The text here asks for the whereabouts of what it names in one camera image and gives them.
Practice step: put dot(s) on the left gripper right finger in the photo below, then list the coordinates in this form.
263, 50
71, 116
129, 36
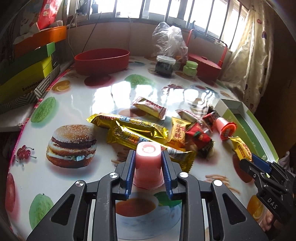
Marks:
170, 171

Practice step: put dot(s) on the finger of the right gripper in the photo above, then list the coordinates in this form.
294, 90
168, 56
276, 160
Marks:
254, 165

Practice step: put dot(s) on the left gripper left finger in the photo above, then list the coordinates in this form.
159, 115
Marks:
125, 170

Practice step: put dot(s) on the small yellow peanut candy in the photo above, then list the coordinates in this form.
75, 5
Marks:
241, 149

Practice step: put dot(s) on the pink jelly cup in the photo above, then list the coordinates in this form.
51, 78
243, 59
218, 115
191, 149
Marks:
148, 166

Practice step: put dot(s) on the red black candy packet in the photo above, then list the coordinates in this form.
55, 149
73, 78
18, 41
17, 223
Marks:
204, 144

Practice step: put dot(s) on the yellow peanut crisp packet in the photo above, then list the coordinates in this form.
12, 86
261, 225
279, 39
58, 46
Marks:
178, 133

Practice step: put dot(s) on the green cardboard box tray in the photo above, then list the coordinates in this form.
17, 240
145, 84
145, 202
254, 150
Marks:
248, 128

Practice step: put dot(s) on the red lid jelly cup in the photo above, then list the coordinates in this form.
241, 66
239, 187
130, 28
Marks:
226, 129

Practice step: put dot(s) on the gold blue wafer bar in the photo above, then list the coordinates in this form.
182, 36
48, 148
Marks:
144, 127

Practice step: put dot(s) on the silver red snack packet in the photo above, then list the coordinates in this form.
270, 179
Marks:
188, 116

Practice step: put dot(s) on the red dark snack packet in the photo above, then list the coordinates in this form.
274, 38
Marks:
210, 118

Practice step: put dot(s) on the gold red biscuit packet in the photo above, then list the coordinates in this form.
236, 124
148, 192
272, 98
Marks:
150, 107

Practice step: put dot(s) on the floral curtain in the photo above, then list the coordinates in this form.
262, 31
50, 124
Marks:
249, 68

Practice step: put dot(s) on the green cream jar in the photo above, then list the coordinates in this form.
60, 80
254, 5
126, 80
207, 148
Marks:
190, 68

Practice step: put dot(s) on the dark jar white lid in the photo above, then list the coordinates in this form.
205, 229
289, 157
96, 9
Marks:
165, 65

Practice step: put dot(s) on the red oval bowl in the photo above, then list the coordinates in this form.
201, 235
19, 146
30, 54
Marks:
102, 61

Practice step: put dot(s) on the striped black white box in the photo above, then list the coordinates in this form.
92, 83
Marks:
34, 95

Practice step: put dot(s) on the clear plastic bag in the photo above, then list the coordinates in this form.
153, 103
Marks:
168, 41

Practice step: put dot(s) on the yellow box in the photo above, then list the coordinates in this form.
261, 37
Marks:
26, 81

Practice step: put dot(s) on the green box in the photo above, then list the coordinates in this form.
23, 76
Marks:
27, 60

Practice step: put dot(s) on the orange box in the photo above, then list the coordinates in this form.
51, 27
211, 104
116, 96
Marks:
40, 39

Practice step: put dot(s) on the red snack bag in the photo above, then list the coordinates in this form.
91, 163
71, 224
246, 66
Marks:
48, 13

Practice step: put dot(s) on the red basket with handle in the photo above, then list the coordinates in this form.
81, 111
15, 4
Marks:
208, 70

